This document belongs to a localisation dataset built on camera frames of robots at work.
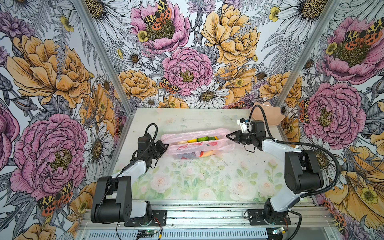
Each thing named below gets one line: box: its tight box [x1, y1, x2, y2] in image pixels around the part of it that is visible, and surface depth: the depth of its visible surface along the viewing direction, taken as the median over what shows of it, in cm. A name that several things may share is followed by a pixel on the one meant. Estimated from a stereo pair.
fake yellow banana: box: [203, 150, 217, 158], surface depth 94 cm
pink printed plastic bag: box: [161, 128, 235, 160], surface depth 91 cm
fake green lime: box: [197, 136, 209, 142], surface depth 101 cm
